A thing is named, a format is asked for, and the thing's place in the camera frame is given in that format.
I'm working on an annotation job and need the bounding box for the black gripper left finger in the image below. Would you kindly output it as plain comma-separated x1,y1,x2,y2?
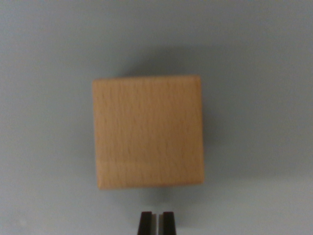
137,211,157,235

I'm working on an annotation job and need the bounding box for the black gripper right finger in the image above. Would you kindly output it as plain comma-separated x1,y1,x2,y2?
158,211,177,235

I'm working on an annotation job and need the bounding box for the light wooden cube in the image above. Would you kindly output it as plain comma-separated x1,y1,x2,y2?
91,74,205,190

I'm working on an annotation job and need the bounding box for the grey plastic tray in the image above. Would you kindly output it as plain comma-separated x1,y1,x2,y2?
0,0,313,235

